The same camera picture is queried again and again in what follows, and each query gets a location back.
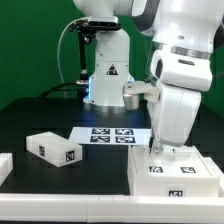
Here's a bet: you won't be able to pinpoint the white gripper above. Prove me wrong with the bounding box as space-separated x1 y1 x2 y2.
147 84 201 155

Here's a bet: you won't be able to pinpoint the small white cabinet panel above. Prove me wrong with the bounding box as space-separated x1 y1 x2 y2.
132 146 175 175

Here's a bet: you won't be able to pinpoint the large white cabinet body box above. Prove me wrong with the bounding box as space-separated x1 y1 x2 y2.
127 146 224 198

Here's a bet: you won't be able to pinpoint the white cabinet drawer box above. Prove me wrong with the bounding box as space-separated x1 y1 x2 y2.
26 132 82 167

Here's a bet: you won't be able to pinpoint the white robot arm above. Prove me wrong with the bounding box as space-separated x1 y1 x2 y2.
73 0 224 150

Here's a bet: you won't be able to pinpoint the white marker sheet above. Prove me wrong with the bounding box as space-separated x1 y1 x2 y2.
69 127 151 145

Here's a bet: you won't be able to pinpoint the black cables at base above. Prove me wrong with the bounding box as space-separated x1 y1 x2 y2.
38 81 90 99

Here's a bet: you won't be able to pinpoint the black camera on stand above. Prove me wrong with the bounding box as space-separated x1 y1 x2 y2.
69 16 121 100

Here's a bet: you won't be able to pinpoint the white front rail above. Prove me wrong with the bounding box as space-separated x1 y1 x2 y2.
0 194 224 224

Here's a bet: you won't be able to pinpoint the grey camera cable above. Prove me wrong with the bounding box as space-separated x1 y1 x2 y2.
57 17 88 99

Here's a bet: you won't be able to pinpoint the white left rail piece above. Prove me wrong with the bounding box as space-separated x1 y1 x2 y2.
0 153 13 186

